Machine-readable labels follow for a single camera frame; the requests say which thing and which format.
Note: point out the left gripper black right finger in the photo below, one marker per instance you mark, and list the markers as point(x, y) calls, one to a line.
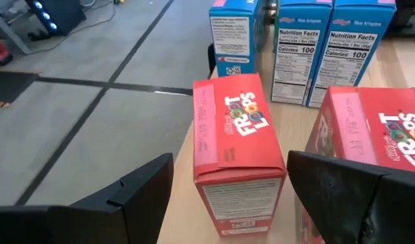
point(363, 210)

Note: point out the black computer tower blue lights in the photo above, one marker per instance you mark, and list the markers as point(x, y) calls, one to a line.
point(58, 13)

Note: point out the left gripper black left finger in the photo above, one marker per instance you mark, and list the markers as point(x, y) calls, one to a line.
point(92, 223)

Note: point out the black hazard-striped floor mat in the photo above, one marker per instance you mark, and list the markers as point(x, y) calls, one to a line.
point(9, 86)

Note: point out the blue Rice Krispies cereal box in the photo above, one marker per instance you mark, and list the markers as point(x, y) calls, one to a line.
point(297, 57)
point(234, 37)
point(346, 57)

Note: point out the red Froot Loops cereal box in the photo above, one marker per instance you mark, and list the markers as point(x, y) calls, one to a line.
point(370, 128)
point(238, 142)

